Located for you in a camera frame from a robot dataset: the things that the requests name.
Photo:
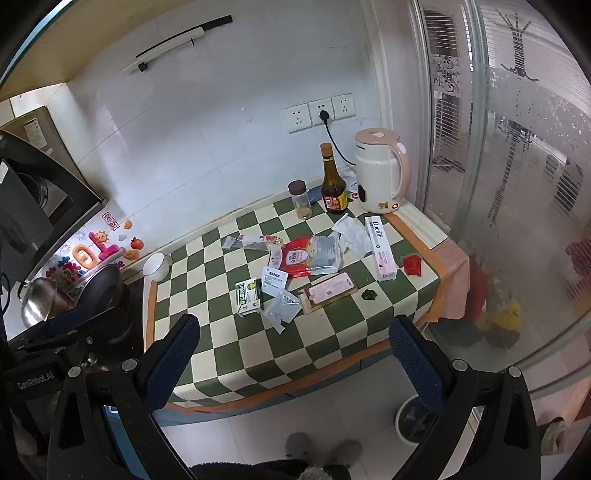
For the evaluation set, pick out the black pan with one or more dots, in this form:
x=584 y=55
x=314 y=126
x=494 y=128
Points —
x=101 y=290

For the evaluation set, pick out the blurred yellow bag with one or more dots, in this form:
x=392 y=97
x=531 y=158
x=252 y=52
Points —
x=503 y=316

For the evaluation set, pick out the beige slipper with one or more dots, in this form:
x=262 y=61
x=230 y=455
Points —
x=554 y=436

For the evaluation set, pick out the white foil sachet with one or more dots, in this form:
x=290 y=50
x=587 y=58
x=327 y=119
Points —
x=284 y=307

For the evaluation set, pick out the brown sauce bottle red label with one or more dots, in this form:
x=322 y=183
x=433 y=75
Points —
x=333 y=194

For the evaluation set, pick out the white bowl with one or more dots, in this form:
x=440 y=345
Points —
x=156 y=266

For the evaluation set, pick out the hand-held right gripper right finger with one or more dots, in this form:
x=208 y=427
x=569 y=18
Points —
x=415 y=364

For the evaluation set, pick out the clear plastic bag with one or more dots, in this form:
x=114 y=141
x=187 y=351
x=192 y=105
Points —
x=328 y=254

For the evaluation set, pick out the green white checkered tablecloth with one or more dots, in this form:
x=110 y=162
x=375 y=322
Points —
x=323 y=337

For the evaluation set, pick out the green white medicine box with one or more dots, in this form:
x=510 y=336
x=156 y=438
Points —
x=248 y=297

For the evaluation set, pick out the frosted glass sliding door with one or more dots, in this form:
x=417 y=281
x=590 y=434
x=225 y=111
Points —
x=508 y=184

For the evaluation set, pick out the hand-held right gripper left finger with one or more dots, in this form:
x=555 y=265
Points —
x=178 y=355

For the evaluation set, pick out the small dark green scrap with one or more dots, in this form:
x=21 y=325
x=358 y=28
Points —
x=369 y=295

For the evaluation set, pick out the small red sachet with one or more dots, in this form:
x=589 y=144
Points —
x=412 y=265

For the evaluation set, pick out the white black wall rail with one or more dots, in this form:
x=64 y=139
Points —
x=175 y=44

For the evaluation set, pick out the long white wrapper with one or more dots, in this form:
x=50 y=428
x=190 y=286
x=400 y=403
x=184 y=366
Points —
x=249 y=241

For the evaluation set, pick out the beige wall cabinet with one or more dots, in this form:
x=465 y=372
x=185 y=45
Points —
x=41 y=74

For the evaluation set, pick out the dark blue flat object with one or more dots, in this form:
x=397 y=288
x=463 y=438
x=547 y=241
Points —
x=316 y=197

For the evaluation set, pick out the white pink toothpaste box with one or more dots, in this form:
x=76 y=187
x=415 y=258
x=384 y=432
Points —
x=381 y=249

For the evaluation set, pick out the white round trash bin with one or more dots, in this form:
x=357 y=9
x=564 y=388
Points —
x=411 y=422

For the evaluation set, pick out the white pink electric kettle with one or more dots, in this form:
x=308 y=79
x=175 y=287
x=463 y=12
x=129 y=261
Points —
x=376 y=175

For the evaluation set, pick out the person's dark fuzzy clothing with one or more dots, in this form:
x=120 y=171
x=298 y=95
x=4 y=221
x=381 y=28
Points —
x=258 y=470

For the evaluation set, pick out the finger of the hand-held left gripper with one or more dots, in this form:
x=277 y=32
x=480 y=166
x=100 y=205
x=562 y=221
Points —
x=83 y=323

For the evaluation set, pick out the white wall socket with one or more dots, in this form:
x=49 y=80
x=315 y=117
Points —
x=344 y=106
x=318 y=107
x=296 y=120

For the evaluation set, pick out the brown box white label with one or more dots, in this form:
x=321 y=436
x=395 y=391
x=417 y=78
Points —
x=32 y=129

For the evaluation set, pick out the steel pot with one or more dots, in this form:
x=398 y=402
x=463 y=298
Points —
x=44 y=302

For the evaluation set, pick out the black range hood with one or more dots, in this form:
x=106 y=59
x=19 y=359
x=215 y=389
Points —
x=46 y=184

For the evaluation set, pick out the clear spice jar brown lid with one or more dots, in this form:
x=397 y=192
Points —
x=300 y=203

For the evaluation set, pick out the white blue medicine sachet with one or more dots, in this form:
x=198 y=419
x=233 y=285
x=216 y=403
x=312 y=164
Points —
x=275 y=279

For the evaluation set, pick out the red snack bag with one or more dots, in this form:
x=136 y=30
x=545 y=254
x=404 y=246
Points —
x=293 y=258

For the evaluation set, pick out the grey fuzzy slipper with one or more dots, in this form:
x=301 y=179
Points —
x=344 y=452
x=301 y=446

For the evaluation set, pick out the pink packet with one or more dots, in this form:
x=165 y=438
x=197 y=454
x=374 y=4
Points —
x=328 y=291

